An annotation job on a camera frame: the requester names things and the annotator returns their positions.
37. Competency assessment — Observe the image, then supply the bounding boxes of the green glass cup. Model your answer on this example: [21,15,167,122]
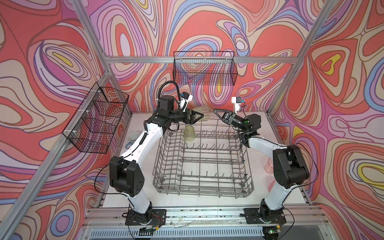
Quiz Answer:
[193,106,210,122]
[184,125,196,142]

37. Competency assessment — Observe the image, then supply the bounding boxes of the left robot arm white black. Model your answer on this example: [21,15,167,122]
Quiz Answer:
[109,92,204,215]

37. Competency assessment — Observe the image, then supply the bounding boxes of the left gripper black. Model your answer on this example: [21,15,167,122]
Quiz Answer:
[167,107,203,126]

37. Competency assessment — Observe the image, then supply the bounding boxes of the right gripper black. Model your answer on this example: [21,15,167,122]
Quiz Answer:
[214,108,249,132]

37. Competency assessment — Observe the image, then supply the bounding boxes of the black wire basket left wall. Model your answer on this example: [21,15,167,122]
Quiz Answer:
[63,83,129,154]

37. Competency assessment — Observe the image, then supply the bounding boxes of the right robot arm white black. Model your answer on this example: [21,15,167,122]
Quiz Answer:
[214,109,310,223]

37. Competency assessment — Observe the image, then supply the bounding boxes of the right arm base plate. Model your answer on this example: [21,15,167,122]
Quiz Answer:
[240,208,287,225]

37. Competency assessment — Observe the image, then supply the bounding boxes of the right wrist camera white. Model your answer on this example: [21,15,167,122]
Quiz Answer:
[231,97,245,113]

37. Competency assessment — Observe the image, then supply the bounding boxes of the grey wire dish rack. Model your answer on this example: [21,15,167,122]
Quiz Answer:
[153,117,254,198]

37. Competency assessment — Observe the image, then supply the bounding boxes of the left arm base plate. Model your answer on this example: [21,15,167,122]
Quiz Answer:
[122,209,167,227]

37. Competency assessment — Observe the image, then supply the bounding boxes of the pink plastic cup right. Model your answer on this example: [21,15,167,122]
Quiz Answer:
[268,180,276,193]

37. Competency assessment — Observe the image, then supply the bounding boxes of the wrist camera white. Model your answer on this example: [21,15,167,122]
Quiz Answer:
[231,97,245,113]
[180,92,193,112]

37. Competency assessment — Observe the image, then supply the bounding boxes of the aluminium frame rails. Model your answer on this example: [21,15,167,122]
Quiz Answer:
[0,0,340,240]

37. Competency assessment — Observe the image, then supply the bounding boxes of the clear pink glass cup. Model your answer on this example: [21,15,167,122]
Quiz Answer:
[263,157,274,174]

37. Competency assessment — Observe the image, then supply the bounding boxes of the black wire basket back wall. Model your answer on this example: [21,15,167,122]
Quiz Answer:
[173,50,238,86]

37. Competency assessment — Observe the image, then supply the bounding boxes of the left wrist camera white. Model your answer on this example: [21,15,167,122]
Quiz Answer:
[180,92,193,112]

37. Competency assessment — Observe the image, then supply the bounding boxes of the blue floral ceramic mug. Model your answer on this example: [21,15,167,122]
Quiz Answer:
[126,132,141,150]

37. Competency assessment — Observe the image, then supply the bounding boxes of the black wire basket wall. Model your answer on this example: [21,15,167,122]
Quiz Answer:
[173,50,238,86]
[63,83,129,154]

